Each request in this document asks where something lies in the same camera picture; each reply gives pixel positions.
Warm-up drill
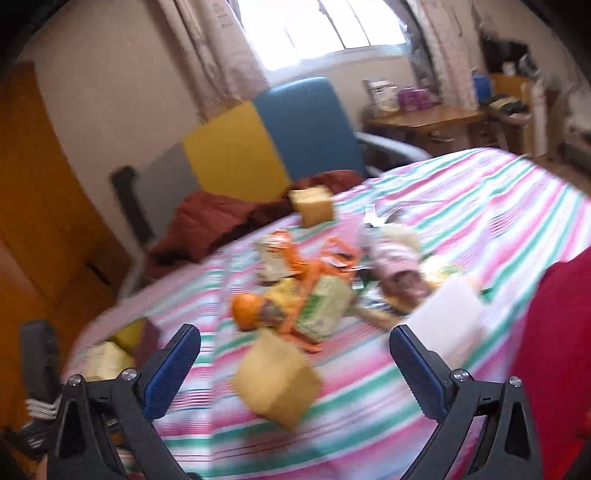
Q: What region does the window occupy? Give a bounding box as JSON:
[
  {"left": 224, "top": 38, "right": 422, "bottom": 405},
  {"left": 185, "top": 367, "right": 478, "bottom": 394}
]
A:
[{"left": 233, "top": 0, "right": 409, "bottom": 72}]

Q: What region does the yellow packet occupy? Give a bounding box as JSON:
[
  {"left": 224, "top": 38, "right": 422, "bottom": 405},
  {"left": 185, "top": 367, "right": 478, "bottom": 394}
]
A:
[{"left": 111, "top": 320, "right": 148, "bottom": 356}]

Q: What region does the wooden side desk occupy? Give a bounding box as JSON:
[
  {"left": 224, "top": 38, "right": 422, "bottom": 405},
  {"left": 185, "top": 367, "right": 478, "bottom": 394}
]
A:
[{"left": 362, "top": 104, "right": 490, "bottom": 153}]

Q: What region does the tan sponge block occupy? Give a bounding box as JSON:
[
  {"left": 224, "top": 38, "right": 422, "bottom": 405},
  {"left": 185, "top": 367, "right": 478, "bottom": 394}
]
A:
[{"left": 288, "top": 186, "right": 335, "bottom": 228}]

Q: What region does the green and yellow box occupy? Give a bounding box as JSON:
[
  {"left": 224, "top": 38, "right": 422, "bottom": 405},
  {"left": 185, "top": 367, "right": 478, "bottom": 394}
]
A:
[{"left": 295, "top": 274, "right": 356, "bottom": 342}]

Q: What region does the grey yellow blue sofa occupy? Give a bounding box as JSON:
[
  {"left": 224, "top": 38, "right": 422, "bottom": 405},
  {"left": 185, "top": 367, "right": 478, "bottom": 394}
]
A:
[{"left": 111, "top": 76, "right": 430, "bottom": 296}]

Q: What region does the wooden wardrobe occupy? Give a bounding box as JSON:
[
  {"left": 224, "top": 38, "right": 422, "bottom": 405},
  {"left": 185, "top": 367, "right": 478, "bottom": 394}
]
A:
[{"left": 0, "top": 62, "right": 134, "bottom": 416}]

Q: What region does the white cardboard box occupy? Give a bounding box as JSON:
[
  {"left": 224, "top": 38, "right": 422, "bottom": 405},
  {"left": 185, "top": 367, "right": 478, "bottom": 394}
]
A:
[{"left": 409, "top": 274, "right": 485, "bottom": 370}]

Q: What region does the wooden shelf cabinet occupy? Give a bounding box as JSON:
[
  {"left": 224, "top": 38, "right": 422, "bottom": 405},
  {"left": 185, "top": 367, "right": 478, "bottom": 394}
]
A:
[{"left": 489, "top": 71, "right": 546, "bottom": 158}]

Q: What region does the orange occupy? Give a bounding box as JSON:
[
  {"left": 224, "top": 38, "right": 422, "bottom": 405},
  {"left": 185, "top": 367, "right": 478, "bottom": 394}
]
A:
[{"left": 231, "top": 293, "right": 269, "bottom": 330}]

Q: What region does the pink sock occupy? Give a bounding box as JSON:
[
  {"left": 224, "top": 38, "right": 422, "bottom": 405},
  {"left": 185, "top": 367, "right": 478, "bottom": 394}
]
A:
[{"left": 372, "top": 240, "right": 432, "bottom": 301}]

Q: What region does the white carton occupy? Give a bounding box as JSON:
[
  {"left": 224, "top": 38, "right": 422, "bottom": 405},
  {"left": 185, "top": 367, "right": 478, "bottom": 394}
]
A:
[{"left": 367, "top": 79, "right": 400, "bottom": 112}]

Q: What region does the rust brown jacket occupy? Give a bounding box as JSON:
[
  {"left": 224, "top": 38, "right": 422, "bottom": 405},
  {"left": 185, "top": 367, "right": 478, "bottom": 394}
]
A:
[{"left": 150, "top": 170, "right": 365, "bottom": 278}]

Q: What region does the white plush sock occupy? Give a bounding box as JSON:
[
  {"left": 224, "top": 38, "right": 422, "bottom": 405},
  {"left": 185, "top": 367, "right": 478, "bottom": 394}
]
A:
[{"left": 381, "top": 223, "right": 421, "bottom": 252}]

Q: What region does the striped cloth covered desktop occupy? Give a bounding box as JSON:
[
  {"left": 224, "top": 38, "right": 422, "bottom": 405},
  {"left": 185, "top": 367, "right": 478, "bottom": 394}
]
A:
[{"left": 62, "top": 148, "right": 591, "bottom": 480}]

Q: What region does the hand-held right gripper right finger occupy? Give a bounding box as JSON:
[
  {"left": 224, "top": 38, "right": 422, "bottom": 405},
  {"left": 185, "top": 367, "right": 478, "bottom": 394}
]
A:
[{"left": 389, "top": 324, "right": 543, "bottom": 480}]

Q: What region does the red garment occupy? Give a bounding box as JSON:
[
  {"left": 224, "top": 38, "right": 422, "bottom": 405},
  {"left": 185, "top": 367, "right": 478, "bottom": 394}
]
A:
[{"left": 524, "top": 258, "right": 591, "bottom": 480}]

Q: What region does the purple box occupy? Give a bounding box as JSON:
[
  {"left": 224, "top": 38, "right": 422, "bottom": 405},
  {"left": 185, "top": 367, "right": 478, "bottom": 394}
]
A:
[{"left": 397, "top": 88, "right": 432, "bottom": 112}]

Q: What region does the pale yellow box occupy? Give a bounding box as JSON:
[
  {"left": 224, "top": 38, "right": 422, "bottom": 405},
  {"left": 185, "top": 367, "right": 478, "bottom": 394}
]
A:
[{"left": 83, "top": 342, "right": 137, "bottom": 383}]

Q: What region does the beige snack packet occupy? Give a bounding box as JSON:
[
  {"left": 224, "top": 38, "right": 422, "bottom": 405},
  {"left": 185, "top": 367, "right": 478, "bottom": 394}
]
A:
[{"left": 256, "top": 235, "right": 296, "bottom": 282}]

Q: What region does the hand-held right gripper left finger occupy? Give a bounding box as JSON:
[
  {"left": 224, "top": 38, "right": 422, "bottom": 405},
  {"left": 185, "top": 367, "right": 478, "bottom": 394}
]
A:
[{"left": 46, "top": 323, "right": 204, "bottom": 480}]

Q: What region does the patterned curtain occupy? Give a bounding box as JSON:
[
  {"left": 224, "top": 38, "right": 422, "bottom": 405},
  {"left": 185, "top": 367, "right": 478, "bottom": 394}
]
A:
[
  {"left": 406, "top": 0, "right": 481, "bottom": 109},
  {"left": 157, "top": 0, "right": 271, "bottom": 121}
]

